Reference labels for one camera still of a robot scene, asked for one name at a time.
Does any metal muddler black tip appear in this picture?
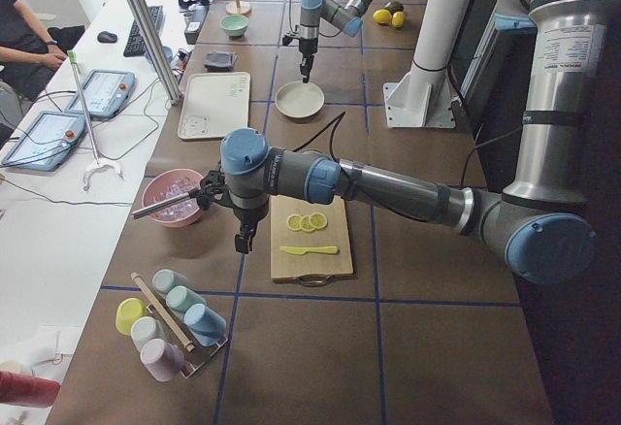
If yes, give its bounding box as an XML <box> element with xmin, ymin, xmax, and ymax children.
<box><xmin>131</xmin><ymin>188</ymin><xmax>200</xmax><ymax>219</ymax></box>

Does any wire cup rack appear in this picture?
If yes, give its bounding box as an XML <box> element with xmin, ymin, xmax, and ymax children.
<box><xmin>131</xmin><ymin>273</ymin><xmax>228</xmax><ymax>378</ymax></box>

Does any lemon slice top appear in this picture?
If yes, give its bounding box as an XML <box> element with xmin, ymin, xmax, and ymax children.
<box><xmin>309</xmin><ymin>212</ymin><xmax>328</xmax><ymax>230</ymax></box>

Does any green bowl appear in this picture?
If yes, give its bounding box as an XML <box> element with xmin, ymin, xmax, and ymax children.
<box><xmin>220</xmin><ymin>15</ymin><xmax>249</xmax><ymax>38</ymax></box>

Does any green cup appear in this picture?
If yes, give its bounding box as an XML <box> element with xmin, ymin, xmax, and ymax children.
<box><xmin>166</xmin><ymin>285</ymin><xmax>207</xmax><ymax>321</ymax></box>

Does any cream round plate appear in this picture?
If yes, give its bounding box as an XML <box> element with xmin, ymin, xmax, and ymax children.
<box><xmin>275</xmin><ymin>81</ymin><xmax>325</xmax><ymax>119</ymax></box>

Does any pink bowl with ice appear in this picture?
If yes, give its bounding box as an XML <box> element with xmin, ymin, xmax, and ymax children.
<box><xmin>141</xmin><ymin>168</ymin><xmax>208</xmax><ymax>229</ymax></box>

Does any lemon slice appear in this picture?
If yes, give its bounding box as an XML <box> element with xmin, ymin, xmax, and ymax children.
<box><xmin>309</xmin><ymin>212</ymin><xmax>328</xmax><ymax>230</ymax></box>
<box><xmin>300</xmin><ymin>215</ymin><xmax>315</xmax><ymax>233</ymax></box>
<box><xmin>286</xmin><ymin>213</ymin><xmax>302</xmax><ymax>232</ymax></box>

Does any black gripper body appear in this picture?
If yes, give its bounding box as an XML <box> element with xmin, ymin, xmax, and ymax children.
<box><xmin>234</xmin><ymin>204</ymin><xmax>266</xmax><ymax>241</ymax></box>
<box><xmin>298</xmin><ymin>38</ymin><xmax>316</xmax><ymax>69</ymax></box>

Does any reacher grabber tool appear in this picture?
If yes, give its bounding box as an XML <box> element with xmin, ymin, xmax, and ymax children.
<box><xmin>67</xmin><ymin>50</ymin><xmax>122</xmax><ymax>191</ymax></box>

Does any yellow cup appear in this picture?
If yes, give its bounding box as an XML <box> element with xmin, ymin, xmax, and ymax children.
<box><xmin>114</xmin><ymin>298</ymin><xmax>147</xmax><ymax>336</ymax></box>

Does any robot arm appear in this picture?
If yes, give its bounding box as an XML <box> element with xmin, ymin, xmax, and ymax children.
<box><xmin>220</xmin><ymin>0</ymin><xmax>620</xmax><ymax>284</ymax></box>
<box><xmin>287</xmin><ymin>0</ymin><xmax>374</xmax><ymax>83</ymax></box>

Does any blue teach pendant near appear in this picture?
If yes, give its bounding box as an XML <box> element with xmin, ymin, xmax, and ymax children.
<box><xmin>2</xmin><ymin>112</ymin><xmax>85</xmax><ymax>172</ymax></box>

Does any grey blue cup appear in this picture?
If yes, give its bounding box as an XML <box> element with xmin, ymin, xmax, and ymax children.
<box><xmin>151</xmin><ymin>269</ymin><xmax>191</xmax><ymax>298</ymax></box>

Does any blue teach pendant far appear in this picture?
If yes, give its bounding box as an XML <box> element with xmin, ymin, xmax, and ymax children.
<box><xmin>74</xmin><ymin>69</ymin><xmax>136</xmax><ymax>119</ymax></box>

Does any lemon slice middle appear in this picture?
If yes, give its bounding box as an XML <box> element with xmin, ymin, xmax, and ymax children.
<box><xmin>300</xmin><ymin>215</ymin><xmax>315</xmax><ymax>233</ymax></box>

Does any seated person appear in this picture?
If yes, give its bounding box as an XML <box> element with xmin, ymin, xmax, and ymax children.
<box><xmin>1</xmin><ymin>0</ymin><xmax>86</xmax><ymax>102</ymax></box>

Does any white cup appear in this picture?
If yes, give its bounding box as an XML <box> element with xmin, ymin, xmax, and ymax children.
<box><xmin>130</xmin><ymin>316</ymin><xmax>168</xmax><ymax>352</ymax></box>

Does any blue teach pendant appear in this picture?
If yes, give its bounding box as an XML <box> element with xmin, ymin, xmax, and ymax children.
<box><xmin>74</xmin><ymin>69</ymin><xmax>136</xmax><ymax>119</ymax></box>
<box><xmin>2</xmin><ymin>112</ymin><xmax>85</xmax><ymax>172</ymax></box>

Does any red bottle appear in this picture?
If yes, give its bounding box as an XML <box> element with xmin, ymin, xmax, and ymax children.
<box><xmin>1</xmin><ymin>371</ymin><xmax>61</xmax><ymax>408</ymax></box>

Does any pink cup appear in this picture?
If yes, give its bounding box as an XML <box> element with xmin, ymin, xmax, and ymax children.
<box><xmin>140</xmin><ymin>339</ymin><xmax>185</xmax><ymax>382</ymax></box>

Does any white mounting pillar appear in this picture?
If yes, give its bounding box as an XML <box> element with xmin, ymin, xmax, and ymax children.
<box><xmin>383</xmin><ymin>0</ymin><xmax>470</xmax><ymax>129</ymax></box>

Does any aluminium frame post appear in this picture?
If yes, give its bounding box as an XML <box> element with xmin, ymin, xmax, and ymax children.
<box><xmin>127</xmin><ymin>0</ymin><xmax>182</xmax><ymax>106</ymax></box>

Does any folded grey cloth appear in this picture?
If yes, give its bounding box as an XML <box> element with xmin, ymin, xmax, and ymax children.
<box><xmin>204</xmin><ymin>51</ymin><xmax>238</xmax><ymax>72</ymax></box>

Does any lemon slice bottom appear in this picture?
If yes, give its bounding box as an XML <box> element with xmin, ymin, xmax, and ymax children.
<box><xmin>286</xmin><ymin>213</ymin><xmax>302</xmax><ymax>232</ymax></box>

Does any black keyboard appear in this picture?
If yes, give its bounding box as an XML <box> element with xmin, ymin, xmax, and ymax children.
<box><xmin>122</xmin><ymin>5</ymin><xmax>166</xmax><ymax>58</ymax></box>

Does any yellow plastic knife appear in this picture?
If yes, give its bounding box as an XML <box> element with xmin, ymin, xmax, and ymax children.
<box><xmin>279</xmin><ymin>245</ymin><xmax>340</xmax><ymax>256</ymax></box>

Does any yellow lemon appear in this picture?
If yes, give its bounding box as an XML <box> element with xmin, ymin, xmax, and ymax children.
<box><xmin>391</xmin><ymin>11</ymin><xmax>406</xmax><ymax>28</ymax></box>
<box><xmin>373</xmin><ymin>9</ymin><xmax>392</xmax><ymax>25</ymax></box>

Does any black computer mouse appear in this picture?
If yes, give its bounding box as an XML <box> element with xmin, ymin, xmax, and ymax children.
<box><xmin>97</xmin><ymin>31</ymin><xmax>117</xmax><ymax>44</ymax></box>

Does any cream bear tray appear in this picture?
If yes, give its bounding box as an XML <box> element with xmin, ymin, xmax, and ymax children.
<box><xmin>178</xmin><ymin>72</ymin><xmax>251</xmax><ymax>141</ymax></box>

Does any dark green avocado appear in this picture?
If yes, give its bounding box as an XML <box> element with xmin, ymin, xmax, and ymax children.
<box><xmin>383</xmin><ymin>1</ymin><xmax>404</xmax><ymax>15</ymax></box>

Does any bamboo cutting board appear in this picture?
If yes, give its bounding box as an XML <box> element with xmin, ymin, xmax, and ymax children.
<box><xmin>270</xmin><ymin>195</ymin><xmax>353</xmax><ymax>285</ymax></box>

